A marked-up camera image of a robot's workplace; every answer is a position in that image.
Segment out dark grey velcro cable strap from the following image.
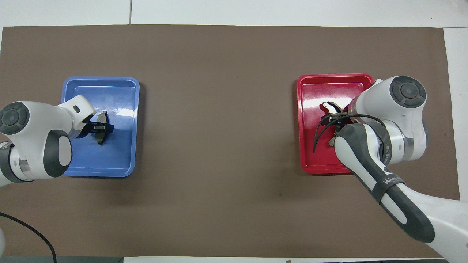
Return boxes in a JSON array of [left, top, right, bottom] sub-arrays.
[[372, 175, 405, 203], [379, 137, 394, 165]]

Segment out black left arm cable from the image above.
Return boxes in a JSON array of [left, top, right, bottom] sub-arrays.
[[0, 212, 57, 263]]

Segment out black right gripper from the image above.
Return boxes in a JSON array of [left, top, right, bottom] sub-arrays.
[[321, 111, 353, 128]]

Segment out dark brake pad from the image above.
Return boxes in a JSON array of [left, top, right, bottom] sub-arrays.
[[95, 111, 109, 146]]

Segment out brown table mat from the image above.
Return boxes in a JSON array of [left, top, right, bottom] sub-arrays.
[[0, 24, 460, 258]]

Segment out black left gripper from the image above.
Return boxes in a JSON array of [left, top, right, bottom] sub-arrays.
[[75, 115, 114, 140]]

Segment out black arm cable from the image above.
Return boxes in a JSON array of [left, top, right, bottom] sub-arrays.
[[313, 114, 388, 153], [0, 212, 57, 263]]

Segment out blue plastic tray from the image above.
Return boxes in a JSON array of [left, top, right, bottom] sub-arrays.
[[60, 76, 140, 178]]

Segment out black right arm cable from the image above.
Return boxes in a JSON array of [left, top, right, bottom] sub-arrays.
[[313, 114, 388, 153]]

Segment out red plastic tray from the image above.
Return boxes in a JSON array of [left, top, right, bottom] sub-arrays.
[[296, 73, 375, 175]]

